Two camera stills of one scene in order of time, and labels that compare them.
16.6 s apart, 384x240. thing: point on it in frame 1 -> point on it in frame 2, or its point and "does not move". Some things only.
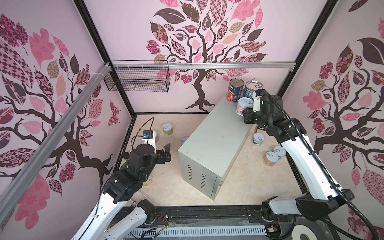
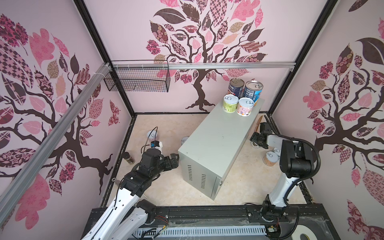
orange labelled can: (270, 159) does not move
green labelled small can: (167, 129) -> (230, 103)
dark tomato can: (235, 89) does not move
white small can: (155, 135) does not move
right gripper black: (247, 114) -> (254, 136)
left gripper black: (162, 159) -> (174, 161)
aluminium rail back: (199, 65) does not move
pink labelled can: (243, 103) does not move
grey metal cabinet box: (207, 158) does not move
